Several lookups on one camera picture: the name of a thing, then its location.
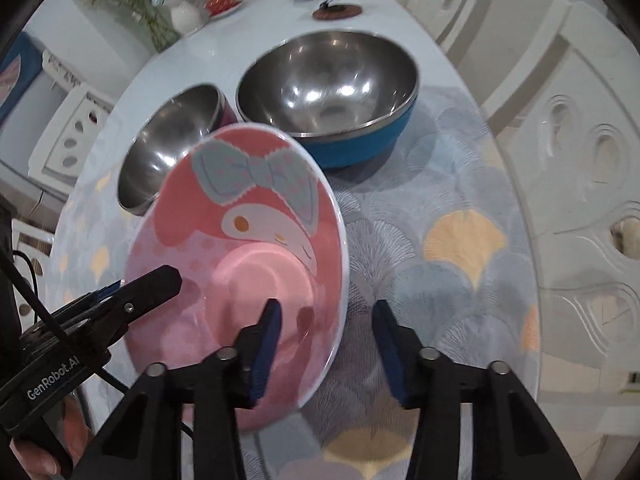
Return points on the small steel bowl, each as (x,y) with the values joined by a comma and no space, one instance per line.
(160,150)

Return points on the white dog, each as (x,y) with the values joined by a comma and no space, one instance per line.
(625,235)

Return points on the pink cartoon bowl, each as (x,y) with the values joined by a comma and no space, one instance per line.
(260,240)

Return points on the person's left hand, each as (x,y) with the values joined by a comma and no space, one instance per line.
(30,460)

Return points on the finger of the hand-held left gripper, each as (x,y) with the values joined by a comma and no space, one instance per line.
(105,291)
(150,287)

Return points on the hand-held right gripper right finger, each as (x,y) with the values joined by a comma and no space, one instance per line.
(392,355)

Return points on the blue fridge dust cover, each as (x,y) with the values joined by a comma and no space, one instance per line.
(15,75)

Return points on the red white saucer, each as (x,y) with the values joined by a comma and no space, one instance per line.
(225,10)

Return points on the white ceramic vase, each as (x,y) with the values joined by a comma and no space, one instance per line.
(186,17)

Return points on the white refrigerator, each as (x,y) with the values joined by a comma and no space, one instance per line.
(30,125)

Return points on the blue steel-lined bowl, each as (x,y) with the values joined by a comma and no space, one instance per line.
(325,85)

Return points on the clear glass vase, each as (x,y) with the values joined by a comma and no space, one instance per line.
(160,35)

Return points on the grey fan-patterned tablecloth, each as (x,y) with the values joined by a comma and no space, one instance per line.
(450,260)

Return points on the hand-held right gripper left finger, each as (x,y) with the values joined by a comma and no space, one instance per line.
(265,355)

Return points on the white carved corner shelf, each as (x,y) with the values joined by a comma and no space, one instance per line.
(57,72)

